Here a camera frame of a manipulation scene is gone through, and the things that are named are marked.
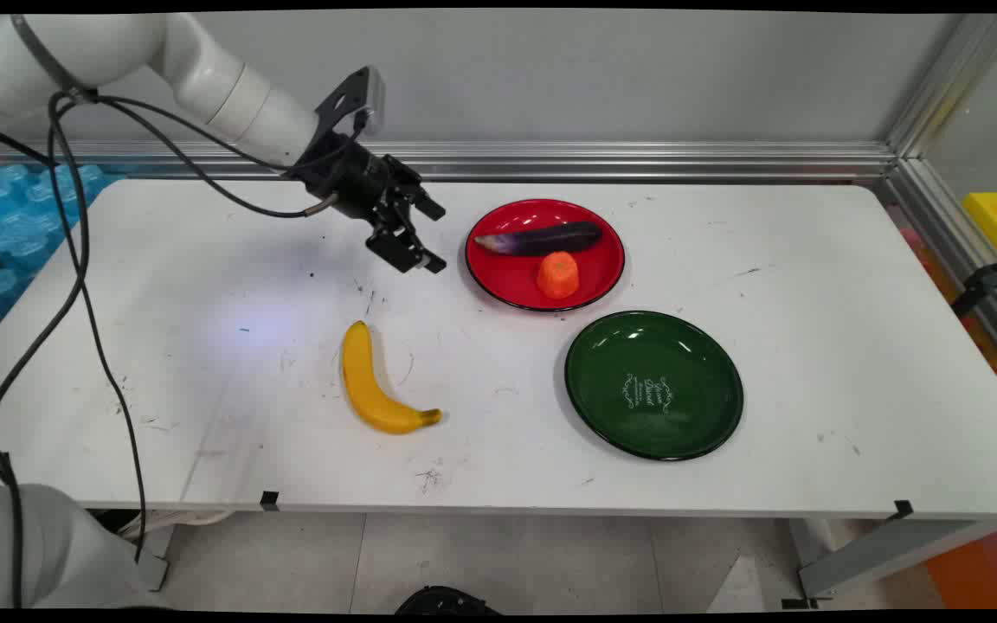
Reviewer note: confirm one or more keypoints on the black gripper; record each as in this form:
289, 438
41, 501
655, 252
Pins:
351, 177

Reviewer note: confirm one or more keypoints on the purple eggplant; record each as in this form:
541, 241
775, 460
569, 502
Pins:
550, 237

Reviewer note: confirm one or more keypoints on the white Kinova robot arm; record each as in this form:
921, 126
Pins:
204, 73

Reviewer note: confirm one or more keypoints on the red plate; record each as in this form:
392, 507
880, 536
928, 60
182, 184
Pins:
507, 272

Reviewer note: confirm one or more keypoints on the orange carrot piece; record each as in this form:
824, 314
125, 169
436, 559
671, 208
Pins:
558, 277

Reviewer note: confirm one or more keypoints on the yellow banana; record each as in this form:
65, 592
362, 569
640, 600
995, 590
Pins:
369, 389

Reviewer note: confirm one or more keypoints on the green plate with print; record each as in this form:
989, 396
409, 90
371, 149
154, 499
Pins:
654, 385

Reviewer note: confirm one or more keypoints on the small black table clip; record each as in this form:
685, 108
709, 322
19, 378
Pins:
269, 500
901, 510

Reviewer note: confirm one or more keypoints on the black round object on floor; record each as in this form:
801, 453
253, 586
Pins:
442, 601

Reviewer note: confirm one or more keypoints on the blue bubble wrap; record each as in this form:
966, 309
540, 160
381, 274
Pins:
22, 225

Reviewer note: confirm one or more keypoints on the grey table leg brace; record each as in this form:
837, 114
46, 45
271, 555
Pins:
888, 554

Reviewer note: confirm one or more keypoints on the orange box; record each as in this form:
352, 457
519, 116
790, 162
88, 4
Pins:
983, 567

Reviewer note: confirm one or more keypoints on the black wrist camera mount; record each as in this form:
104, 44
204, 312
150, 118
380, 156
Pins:
350, 95

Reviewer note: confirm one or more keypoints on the long horizontal aluminium frame rail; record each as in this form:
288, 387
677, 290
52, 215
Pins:
637, 160

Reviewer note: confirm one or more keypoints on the aluminium frame side rail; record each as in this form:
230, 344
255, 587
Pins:
948, 242

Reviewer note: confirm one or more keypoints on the aluminium frame upright post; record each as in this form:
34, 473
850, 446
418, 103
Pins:
957, 82

